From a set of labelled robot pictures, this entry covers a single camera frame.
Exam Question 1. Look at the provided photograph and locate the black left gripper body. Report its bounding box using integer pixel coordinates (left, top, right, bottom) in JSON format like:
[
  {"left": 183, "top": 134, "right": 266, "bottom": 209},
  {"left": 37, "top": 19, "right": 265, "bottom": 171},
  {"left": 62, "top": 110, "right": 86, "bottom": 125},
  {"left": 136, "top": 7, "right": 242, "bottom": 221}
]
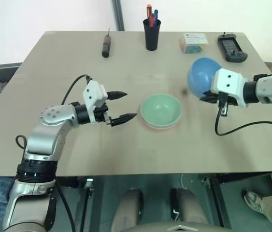
[{"left": 93, "top": 102, "right": 114, "bottom": 127}]

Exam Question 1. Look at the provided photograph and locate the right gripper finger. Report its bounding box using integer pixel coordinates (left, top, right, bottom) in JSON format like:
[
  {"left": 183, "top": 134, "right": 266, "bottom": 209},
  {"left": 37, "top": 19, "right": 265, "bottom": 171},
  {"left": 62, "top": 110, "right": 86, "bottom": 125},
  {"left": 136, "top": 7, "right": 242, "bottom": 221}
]
[{"left": 199, "top": 94, "right": 218, "bottom": 103}]

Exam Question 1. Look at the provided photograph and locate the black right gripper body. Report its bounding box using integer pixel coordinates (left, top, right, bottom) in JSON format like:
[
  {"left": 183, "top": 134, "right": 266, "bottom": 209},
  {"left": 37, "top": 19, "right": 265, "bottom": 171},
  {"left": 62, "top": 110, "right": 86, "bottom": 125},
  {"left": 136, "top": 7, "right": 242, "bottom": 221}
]
[{"left": 204, "top": 91, "right": 239, "bottom": 107}]

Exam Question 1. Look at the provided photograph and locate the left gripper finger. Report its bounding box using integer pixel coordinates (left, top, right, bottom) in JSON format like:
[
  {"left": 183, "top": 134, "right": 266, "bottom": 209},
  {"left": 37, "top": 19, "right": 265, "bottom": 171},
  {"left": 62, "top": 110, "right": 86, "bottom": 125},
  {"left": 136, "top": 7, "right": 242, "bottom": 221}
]
[
  {"left": 111, "top": 112, "right": 138, "bottom": 127},
  {"left": 106, "top": 90, "right": 128, "bottom": 101}
]

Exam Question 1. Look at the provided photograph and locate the blue bowl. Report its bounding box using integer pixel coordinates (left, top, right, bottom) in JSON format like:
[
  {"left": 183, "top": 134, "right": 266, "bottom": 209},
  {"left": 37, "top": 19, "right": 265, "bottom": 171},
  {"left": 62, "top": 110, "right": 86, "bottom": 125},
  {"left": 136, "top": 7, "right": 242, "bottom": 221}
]
[{"left": 186, "top": 57, "right": 222, "bottom": 99}]

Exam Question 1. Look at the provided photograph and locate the green bowl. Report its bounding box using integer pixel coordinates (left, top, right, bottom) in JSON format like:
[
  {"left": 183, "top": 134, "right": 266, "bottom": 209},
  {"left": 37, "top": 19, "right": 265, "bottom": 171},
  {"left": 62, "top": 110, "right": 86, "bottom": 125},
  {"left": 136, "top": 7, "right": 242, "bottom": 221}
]
[{"left": 140, "top": 93, "right": 184, "bottom": 128}]

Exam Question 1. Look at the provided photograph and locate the pink bowl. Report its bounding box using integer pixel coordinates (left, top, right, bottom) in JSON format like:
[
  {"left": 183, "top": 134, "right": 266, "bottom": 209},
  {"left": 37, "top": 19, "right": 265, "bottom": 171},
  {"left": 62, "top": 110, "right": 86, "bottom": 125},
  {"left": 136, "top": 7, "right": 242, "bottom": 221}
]
[{"left": 142, "top": 117, "right": 181, "bottom": 132}]

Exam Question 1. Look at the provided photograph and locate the black screwdriver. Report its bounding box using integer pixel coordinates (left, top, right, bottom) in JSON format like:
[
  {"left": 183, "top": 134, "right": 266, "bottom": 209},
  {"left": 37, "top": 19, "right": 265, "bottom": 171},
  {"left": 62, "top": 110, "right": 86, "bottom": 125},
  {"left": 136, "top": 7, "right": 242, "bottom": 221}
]
[{"left": 101, "top": 27, "right": 113, "bottom": 58}]

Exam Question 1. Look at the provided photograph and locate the black handheld controller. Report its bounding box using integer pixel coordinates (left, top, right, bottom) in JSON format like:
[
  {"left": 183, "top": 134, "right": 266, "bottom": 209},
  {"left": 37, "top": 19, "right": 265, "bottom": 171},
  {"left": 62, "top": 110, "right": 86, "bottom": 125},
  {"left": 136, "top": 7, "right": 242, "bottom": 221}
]
[{"left": 217, "top": 31, "right": 249, "bottom": 63}]

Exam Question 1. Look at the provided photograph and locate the clear box of coloured pins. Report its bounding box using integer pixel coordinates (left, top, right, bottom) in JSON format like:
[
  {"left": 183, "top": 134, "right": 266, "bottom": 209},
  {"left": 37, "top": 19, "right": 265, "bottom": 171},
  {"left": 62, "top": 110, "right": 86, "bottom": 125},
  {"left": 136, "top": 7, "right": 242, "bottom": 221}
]
[{"left": 179, "top": 32, "right": 210, "bottom": 55}]

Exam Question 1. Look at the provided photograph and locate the black pen cup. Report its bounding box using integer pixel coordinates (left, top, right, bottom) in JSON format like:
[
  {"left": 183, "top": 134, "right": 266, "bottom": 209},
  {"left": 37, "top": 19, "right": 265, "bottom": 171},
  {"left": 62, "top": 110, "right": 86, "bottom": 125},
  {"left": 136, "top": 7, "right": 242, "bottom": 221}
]
[{"left": 143, "top": 18, "right": 162, "bottom": 51}]

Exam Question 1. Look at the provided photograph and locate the person's grey sneaker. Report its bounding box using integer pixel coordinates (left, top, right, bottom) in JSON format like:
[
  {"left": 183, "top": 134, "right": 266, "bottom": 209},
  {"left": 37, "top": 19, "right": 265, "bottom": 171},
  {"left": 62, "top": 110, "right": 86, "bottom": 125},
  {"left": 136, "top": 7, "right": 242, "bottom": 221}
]
[{"left": 243, "top": 189, "right": 265, "bottom": 215}]

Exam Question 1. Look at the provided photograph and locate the robot's grey torso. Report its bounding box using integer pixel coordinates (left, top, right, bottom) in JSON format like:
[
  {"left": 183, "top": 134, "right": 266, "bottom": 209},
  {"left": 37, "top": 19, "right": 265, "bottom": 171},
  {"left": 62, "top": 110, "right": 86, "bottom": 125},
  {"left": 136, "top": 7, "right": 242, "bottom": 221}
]
[{"left": 125, "top": 218, "right": 226, "bottom": 232}]

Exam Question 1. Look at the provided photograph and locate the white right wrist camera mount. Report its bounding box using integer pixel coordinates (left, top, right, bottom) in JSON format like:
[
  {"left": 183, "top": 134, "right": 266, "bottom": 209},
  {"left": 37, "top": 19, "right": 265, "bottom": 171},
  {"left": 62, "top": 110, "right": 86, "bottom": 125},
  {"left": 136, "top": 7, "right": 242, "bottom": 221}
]
[{"left": 210, "top": 68, "right": 250, "bottom": 108}]

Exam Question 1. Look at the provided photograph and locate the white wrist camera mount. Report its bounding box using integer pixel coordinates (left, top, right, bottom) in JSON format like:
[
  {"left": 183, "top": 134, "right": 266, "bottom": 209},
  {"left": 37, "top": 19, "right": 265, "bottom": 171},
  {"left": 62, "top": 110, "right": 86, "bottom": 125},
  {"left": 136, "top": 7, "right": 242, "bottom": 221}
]
[
  {"left": 210, "top": 68, "right": 250, "bottom": 108},
  {"left": 82, "top": 80, "right": 108, "bottom": 125}
]

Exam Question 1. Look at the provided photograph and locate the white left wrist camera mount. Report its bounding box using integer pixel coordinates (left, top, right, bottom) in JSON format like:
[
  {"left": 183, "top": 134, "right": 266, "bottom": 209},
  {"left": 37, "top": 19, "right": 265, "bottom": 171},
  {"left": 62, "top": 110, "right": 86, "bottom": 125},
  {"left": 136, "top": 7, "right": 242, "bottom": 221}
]
[{"left": 82, "top": 80, "right": 108, "bottom": 125}]

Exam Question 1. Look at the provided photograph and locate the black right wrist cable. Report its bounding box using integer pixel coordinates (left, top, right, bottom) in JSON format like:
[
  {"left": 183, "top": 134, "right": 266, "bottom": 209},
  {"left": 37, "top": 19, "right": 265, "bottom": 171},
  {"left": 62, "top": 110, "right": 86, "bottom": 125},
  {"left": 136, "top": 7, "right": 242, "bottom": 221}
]
[{"left": 215, "top": 92, "right": 272, "bottom": 137}]

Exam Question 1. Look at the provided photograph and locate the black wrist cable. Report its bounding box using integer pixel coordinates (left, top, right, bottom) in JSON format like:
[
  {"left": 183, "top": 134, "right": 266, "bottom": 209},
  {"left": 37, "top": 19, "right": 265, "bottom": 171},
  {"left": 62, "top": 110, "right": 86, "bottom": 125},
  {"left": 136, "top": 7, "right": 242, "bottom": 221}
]
[
  {"left": 215, "top": 92, "right": 272, "bottom": 137},
  {"left": 61, "top": 74, "right": 93, "bottom": 105}
]

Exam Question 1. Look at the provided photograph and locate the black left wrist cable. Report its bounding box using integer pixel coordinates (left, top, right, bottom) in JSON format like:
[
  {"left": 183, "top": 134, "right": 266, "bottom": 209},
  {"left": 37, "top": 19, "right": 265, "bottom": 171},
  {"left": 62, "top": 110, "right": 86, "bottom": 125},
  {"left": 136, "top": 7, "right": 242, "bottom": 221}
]
[{"left": 61, "top": 74, "right": 93, "bottom": 105}]

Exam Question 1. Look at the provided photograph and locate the grey metal post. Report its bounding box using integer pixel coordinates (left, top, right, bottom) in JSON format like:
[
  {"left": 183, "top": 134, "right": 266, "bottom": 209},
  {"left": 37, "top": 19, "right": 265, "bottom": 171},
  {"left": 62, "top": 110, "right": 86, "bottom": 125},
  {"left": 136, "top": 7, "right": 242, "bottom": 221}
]
[{"left": 112, "top": 0, "right": 126, "bottom": 32}]

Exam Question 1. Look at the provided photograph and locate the thin white cable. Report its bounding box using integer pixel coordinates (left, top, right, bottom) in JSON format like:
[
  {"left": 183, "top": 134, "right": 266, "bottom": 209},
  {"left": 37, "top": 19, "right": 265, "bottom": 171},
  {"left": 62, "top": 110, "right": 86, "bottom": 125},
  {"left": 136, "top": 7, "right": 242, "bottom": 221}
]
[{"left": 180, "top": 173, "right": 187, "bottom": 192}]

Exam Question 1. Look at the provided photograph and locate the black left shoulder cable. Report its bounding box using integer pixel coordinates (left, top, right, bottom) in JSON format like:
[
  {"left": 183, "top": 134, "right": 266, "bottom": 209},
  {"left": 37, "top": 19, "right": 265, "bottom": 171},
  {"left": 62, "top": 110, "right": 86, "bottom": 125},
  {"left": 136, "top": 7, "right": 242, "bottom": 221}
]
[{"left": 53, "top": 180, "right": 77, "bottom": 232}]

